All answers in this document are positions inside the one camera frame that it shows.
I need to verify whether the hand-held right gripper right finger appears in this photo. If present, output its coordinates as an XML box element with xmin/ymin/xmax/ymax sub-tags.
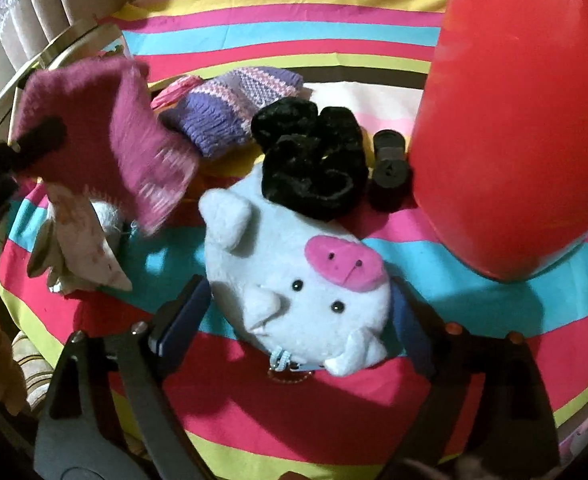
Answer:
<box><xmin>391</xmin><ymin>280</ymin><xmax>562</xmax><ymax>480</ymax></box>

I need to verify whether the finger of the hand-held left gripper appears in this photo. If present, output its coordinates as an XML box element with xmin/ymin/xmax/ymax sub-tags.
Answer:
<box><xmin>11</xmin><ymin>117</ymin><xmax>68</xmax><ymax>163</ymax></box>

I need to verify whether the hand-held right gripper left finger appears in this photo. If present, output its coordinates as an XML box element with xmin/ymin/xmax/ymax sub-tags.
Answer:
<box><xmin>34</xmin><ymin>274</ymin><xmax>212</xmax><ymax>480</ymax></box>

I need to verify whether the magenta fuzzy sock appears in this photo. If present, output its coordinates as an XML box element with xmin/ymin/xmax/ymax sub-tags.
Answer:
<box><xmin>11</xmin><ymin>56</ymin><xmax>199</xmax><ymax>236</ymax></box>

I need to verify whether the light blue pig plush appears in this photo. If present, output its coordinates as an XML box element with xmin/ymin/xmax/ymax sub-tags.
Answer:
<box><xmin>198</xmin><ymin>162</ymin><xmax>392</xmax><ymax>381</ymax></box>

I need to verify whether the purple knit sock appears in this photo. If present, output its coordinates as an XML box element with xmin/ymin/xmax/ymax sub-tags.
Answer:
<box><xmin>160</xmin><ymin>66</ymin><xmax>303</xmax><ymax>161</ymax></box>

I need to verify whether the white fluffy item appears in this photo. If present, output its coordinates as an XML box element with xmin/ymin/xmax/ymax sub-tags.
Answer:
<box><xmin>91</xmin><ymin>200</ymin><xmax>127</xmax><ymax>241</ymax></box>

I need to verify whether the white patterned cloth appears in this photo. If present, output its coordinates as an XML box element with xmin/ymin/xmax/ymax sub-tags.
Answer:
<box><xmin>28</xmin><ymin>185</ymin><xmax>133</xmax><ymax>293</ymax></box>

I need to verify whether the colourful striped cloth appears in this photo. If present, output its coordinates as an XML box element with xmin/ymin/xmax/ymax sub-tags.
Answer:
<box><xmin>0</xmin><ymin>0</ymin><xmax>588</xmax><ymax>480</ymax></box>

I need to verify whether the small black cylinder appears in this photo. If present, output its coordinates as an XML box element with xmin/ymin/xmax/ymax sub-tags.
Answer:
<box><xmin>369</xmin><ymin>130</ymin><xmax>412</xmax><ymax>213</ymax></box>

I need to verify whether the striped towel cushion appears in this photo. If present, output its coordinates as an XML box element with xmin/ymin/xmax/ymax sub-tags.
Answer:
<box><xmin>11</xmin><ymin>330</ymin><xmax>54</xmax><ymax>411</ymax></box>

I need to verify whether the black velvet scrunchie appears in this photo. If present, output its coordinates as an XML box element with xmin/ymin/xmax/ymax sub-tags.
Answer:
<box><xmin>251</xmin><ymin>100</ymin><xmax>369</xmax><ymax>223</ymax></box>

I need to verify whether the red round container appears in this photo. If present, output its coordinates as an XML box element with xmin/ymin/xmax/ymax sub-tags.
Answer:
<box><xmin>408</xmin><ymin>0</ymin><xmax>588</xmax><ymax>282</ymax></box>

